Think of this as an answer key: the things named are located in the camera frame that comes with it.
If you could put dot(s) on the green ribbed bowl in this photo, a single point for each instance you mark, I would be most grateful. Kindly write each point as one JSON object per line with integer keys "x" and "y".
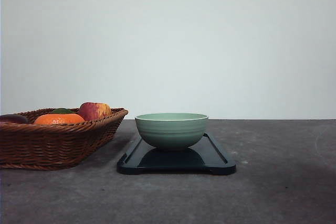
{"x": 171, "y": 130}

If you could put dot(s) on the brown wicker basket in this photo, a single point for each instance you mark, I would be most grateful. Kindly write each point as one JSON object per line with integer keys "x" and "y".
{"x": 55, "y": 138}

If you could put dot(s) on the dark rectangular tray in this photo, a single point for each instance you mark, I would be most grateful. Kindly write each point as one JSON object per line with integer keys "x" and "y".
{"x": 205, "y": 157}

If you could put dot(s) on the red yellow apple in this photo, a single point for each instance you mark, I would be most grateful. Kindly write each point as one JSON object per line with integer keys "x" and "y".
{"x": 94, "y": 110}

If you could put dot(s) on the green avocado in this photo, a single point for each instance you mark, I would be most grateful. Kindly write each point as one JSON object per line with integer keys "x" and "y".
{"x": 62, "y": 111}

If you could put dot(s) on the orange tangerine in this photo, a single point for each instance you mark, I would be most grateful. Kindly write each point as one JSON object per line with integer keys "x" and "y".
{"x": 50, "y": 119}

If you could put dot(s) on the dark purple fruit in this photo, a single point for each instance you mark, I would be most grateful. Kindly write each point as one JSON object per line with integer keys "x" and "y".
{"x": 15, "y": 118}

